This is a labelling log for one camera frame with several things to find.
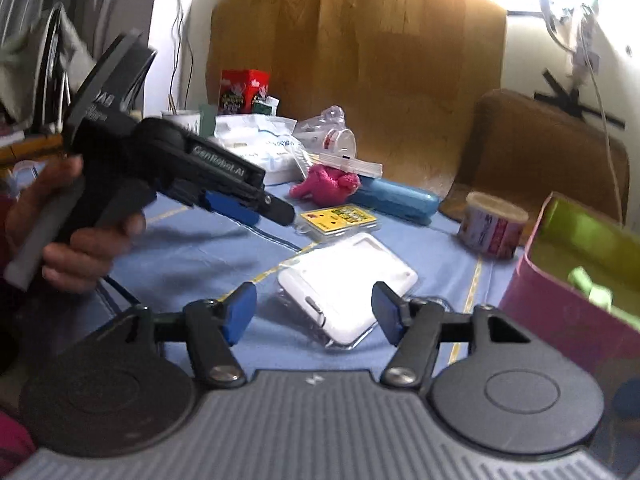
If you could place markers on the white card holder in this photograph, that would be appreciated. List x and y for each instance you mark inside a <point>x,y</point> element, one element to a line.
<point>345,280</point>

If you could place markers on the white power strip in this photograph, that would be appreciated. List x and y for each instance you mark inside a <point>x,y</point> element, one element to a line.
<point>582,55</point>

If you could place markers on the wooden board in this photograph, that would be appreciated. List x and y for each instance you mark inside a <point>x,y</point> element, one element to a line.
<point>400,85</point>

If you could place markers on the green small box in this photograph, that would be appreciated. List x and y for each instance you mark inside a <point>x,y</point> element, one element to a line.
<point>262,106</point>

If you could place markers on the white cup with sticks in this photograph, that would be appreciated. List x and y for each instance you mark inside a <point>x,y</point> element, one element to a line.
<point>182,121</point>

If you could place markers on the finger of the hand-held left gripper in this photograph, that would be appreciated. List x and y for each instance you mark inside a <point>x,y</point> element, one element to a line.
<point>230,207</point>

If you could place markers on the pink tin box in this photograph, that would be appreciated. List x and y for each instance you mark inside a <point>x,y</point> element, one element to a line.
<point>550,310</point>

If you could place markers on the person's left hand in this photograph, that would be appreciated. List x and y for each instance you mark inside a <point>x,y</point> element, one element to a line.
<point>90,255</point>

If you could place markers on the cotton swab pack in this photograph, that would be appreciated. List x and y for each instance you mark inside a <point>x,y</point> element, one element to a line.
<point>355,165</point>

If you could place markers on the red printed box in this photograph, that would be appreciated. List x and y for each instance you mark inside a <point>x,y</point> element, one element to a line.
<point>240,90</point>

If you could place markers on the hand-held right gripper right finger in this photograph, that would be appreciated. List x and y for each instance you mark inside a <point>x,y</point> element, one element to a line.
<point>385,310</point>

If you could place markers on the green paper piece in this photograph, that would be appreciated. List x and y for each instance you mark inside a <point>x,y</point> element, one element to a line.
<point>590,282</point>

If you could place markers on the blue plastic case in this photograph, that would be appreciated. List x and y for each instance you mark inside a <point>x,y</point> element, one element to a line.
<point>400,200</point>

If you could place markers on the pink knitted toy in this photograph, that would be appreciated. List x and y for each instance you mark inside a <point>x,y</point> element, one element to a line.
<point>325,185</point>

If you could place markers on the white tissue pack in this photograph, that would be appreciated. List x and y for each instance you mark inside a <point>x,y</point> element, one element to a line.
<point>265,145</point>

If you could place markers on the grey hanging cloth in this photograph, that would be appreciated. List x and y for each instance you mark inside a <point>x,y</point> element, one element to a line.
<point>30,75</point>

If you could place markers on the clear plastic cup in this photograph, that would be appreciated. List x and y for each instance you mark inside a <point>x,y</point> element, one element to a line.
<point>340,140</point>

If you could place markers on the white round tub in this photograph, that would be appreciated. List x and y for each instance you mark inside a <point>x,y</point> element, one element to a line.
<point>490,230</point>

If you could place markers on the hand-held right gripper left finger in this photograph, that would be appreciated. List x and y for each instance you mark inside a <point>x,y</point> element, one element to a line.
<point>240,310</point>

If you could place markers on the yellow card pack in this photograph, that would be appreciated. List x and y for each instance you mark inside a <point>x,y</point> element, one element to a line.
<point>340,220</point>

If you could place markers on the black tape cross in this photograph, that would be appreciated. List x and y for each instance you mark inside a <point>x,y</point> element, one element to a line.
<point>575,102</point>

